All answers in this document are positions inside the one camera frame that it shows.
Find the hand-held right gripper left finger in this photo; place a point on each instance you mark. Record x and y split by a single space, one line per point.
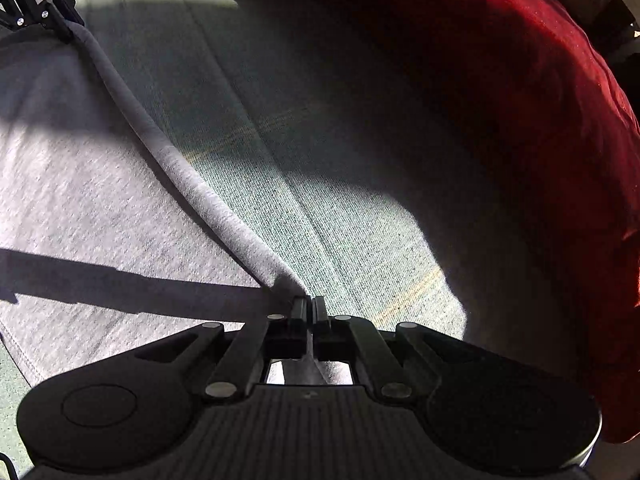
299 310

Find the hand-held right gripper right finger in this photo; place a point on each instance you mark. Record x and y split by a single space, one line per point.
320 310

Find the bed with green plaid sheet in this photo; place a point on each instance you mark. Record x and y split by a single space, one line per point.
325 160

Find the grey sweatpants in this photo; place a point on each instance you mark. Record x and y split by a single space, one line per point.
100 185

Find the red quilt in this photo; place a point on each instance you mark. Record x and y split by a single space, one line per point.
525 135

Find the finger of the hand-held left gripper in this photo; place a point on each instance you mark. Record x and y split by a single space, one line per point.
65 15
25 7

